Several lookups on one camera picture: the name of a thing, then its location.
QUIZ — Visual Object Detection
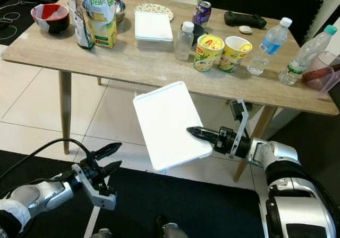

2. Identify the green label water bottle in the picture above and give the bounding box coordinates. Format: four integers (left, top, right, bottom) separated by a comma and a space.
278, 24, 338, 86

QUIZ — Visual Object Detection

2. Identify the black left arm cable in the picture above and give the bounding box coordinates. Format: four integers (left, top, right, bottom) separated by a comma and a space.
28, 138, 87, 168

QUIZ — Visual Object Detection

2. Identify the light wooden table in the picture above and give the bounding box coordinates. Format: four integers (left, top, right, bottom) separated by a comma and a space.
1, 0, 340, 183

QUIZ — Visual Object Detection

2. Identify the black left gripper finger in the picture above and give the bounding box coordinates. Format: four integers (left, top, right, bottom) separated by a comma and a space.
92, 142, 123, 164
99, 160, 122, 180

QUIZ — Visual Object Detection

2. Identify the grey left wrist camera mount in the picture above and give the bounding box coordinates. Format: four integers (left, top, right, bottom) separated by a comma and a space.
72, 163, 117, 211

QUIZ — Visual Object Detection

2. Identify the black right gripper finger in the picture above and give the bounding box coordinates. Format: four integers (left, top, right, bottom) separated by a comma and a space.
186, 126, 222, 144

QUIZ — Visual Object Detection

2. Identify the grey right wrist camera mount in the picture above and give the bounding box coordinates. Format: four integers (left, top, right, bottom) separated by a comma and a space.
229, 99, 251, 160

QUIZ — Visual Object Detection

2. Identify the white cable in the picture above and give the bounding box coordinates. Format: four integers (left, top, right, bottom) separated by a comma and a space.
3, 7, 32, 39

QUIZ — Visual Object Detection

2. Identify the purple drink can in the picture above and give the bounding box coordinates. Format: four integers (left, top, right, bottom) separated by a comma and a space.
192, 1, 213, 28

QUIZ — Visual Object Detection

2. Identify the blue label water bottle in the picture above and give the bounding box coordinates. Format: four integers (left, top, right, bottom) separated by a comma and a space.
247, 17, 293, 76

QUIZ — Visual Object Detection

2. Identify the dark printed snack pouch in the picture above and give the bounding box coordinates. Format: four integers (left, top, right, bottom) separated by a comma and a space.
63, 0, 95, 51

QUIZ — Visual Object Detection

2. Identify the small clear white-capped bottle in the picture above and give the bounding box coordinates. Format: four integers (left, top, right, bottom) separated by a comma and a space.
174, 21, 195, 61

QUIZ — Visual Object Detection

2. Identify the yellow instant noodle cup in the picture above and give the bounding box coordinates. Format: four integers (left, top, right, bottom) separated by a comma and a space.
194, 34, 225, 72
217, 36, 253, 73

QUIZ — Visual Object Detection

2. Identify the large black foam mat panel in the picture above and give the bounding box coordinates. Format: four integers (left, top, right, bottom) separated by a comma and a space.
202, 0, 325, 29

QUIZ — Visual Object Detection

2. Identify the black mug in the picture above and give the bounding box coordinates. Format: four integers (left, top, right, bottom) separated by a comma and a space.
191, 23, 208, 47

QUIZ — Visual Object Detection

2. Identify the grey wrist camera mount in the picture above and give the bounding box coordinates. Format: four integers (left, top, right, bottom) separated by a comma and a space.
229, 99, 251, 160
72, 163, 117, 211

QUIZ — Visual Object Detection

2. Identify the black game controller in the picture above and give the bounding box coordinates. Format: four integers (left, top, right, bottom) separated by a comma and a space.
224, 11, 267, 29

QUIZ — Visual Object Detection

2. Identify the steel bowl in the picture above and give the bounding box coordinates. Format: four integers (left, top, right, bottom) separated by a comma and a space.
82, 0, 127, 25

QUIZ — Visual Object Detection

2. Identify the red and black bowl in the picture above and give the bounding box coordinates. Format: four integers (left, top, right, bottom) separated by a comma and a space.
31, 4, 70, 35

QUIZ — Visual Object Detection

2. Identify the round patterned plate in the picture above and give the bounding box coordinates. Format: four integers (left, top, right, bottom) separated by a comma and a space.
133, 3, 174, 21

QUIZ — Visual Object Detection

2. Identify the black rack floor mat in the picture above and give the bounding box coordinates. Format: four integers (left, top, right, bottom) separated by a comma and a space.
0, 0, 62, 46

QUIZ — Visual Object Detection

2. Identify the pink plastic jug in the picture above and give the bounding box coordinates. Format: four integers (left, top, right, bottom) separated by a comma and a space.
302, 51, 340, 99

